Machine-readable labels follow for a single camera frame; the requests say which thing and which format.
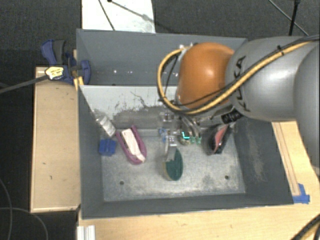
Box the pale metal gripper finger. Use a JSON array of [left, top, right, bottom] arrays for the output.
[[164, 136, 178, 163]]

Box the green and yellow oval sponge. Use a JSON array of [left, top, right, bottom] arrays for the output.
[[160, 147, 185, 182]]

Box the black and red pouch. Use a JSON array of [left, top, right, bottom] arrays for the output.
[[203, 123, 234, 156]]

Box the purple and white brush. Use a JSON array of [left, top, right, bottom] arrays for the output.
[[115, 125, 148, 166]]

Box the grey metal bin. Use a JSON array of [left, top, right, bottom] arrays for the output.
[[75, 28, 295, 220]]

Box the blue ridged block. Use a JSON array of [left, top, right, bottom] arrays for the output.
[[98, 138, 118, 157]]

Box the clear plastic bottle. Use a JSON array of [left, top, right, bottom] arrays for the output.
[[91, 109, 117, 138]]

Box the pale wood board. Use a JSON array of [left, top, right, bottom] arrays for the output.
[[29, 66, 82, 214]]

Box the black cylinder on white bracket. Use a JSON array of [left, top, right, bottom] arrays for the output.
[[219, 109, 245, 126]]

